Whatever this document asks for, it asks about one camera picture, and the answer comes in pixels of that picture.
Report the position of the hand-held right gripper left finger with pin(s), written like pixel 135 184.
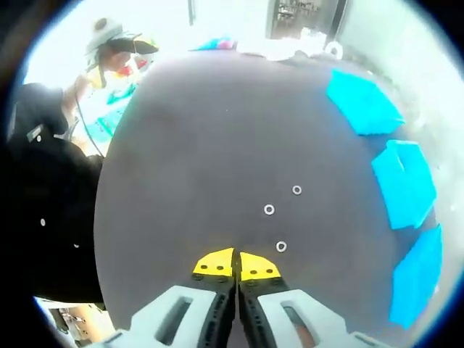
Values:
pixel 152 319

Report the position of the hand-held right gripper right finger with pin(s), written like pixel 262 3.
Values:
pixel 326 326

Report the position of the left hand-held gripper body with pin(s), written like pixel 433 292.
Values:
pixel 103 32

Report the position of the small silver washer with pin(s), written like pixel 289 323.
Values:
pixel 293 190
pixel 265 209
pixel 277 246

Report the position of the blue plastic bin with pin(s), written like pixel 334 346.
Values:
pixel 362 103
pixel 417 279
pixel 406 185

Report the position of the red yellow package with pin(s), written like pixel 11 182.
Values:
pixel 130 69

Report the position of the blue white tissue pack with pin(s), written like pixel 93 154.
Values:
pixel 217 44

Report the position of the white crumpled objects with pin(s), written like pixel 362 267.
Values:
pixel 275 50

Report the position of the person in black shirt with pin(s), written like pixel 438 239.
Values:
pixel 43 199

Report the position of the clear glass mug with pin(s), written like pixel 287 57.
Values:
pixel 311 36

